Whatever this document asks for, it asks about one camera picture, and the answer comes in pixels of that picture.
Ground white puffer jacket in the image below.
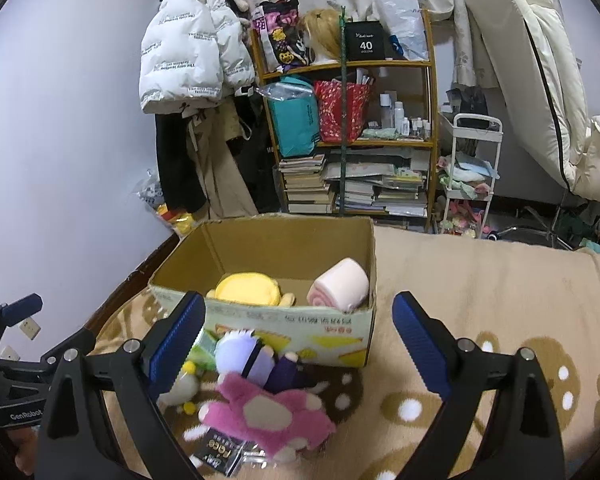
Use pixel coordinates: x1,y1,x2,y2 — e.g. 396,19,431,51
139,0,257,115

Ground black foil packet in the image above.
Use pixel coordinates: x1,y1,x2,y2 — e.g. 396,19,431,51
192,427,247,477

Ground teal paper bag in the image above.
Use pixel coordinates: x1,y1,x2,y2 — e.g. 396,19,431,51
266,76,322,158

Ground pink bear plush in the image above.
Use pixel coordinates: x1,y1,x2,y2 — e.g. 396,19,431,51
200,372,337,463

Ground group of toiletry bottles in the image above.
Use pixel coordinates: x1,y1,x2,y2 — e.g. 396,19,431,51
379,92,433,138

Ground cardboard box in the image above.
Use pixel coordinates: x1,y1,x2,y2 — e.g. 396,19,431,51
148,216,378,368

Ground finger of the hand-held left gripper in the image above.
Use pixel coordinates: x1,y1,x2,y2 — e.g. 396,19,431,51
0,329,95,386
0,294,44,361

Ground stack of old books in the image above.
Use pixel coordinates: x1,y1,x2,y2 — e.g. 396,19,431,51
279,154,334,213

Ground black carton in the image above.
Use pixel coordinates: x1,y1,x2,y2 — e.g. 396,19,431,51
342,21,386,61

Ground green pole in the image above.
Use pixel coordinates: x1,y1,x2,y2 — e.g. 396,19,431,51
338,6,349,219

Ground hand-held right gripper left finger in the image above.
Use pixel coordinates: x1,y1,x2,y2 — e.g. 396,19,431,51
34,290,207,480

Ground green tissue pack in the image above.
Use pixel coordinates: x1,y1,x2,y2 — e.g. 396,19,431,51
192,330,222,372

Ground black handbag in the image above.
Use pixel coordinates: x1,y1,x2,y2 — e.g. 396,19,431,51
446,87,489,117

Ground patterned cartoon bag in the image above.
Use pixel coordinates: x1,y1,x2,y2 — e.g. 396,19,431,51
252,0,313,73

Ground pile of magazines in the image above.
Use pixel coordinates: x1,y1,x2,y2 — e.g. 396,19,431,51
334,147,429,218

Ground metal chair base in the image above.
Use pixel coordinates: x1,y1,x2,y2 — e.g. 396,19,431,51
495,204,577,251

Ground pink roll plush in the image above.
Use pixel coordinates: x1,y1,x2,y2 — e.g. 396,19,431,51
307,257,371,308

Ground white mattress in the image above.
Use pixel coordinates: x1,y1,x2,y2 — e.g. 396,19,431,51
466,0,600,193

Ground red gift bag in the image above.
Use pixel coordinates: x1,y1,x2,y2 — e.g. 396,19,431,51
314,80,372,143

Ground plastic bag of toys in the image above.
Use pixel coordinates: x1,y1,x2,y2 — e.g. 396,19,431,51
137,170,197,237

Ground white trolley cart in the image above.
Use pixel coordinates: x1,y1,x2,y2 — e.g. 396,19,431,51
437,114,505,239

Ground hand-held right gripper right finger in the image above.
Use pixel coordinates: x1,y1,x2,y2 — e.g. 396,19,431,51
391,290,566,480

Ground purple-haired plush doll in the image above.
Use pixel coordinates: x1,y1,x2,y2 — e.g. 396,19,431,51
214,329,326,396

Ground white penguin plush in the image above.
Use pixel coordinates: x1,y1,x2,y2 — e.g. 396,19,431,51
157,360,202,416

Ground clear plastic bag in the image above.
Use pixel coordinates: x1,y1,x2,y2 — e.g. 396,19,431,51
377,0,428,61

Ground wooden shelf unit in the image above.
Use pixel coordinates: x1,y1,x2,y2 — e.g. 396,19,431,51
250,7,441,233

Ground yellow plush toy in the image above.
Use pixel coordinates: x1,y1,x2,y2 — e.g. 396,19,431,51
206,272,297,308

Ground black hanging garment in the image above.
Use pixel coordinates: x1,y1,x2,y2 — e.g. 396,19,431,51
155,109,208,213

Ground beige hanging trousers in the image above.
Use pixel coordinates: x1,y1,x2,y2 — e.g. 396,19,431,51
187,105,259,221

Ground black tote bag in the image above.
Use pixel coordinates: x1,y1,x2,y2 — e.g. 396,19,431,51
229,91,282,213

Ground blonde wig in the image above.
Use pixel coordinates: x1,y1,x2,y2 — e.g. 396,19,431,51
300,8,343,61

